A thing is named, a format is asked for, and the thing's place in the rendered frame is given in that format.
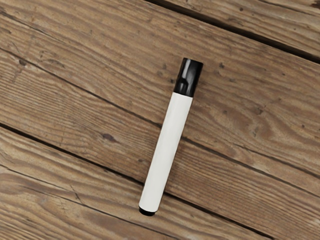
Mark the white marker with black cap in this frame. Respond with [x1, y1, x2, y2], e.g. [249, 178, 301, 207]
[138, 57, 204, 217]

